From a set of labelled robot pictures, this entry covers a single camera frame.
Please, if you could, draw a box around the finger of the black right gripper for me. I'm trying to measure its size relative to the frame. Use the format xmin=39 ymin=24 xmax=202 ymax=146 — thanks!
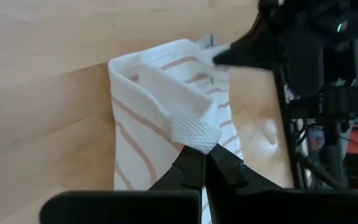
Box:
xmin=216 ymin=17 xmax=281 ymax=58
xmin=212 ymin=43 xmax=284 ymax=70

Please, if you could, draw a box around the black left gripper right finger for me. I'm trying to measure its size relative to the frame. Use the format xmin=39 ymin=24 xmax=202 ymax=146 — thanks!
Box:
xmin=205 ymin=143 xmax=358 ymax=224

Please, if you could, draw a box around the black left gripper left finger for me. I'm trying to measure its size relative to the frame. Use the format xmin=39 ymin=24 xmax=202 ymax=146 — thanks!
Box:
xmin=39 ymin=144 xmax=205 ymax=224

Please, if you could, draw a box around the white towel with stripes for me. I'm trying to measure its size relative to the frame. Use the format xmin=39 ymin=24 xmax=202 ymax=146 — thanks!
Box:
xmin=108 ymin=33 xmax=245 ymax=224

